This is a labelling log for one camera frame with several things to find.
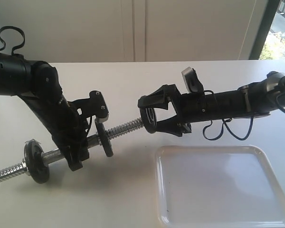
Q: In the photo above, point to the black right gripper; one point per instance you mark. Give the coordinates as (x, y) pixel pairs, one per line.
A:
(190, 108)

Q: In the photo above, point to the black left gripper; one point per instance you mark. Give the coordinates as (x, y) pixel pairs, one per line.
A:
(64, 123)

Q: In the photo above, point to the black weight plate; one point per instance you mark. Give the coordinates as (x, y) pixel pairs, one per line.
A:
(149, 119)
(34, 163)
(104, 140)

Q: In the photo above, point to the chrome threaded dumbbell bar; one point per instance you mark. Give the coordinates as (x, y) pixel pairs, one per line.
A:
(55, 155)

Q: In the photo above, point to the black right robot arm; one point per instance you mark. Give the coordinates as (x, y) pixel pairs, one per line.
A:
(166, 110)

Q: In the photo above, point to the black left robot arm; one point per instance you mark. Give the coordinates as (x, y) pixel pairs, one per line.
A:
(36, 83)

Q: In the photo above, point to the white plastic tray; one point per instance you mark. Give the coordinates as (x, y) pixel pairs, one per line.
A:
(217, 187)

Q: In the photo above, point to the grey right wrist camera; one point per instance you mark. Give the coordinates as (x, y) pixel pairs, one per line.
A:
(191, 81)

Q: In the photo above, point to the black window frame post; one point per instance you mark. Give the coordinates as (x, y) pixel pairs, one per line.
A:
(264, 28)

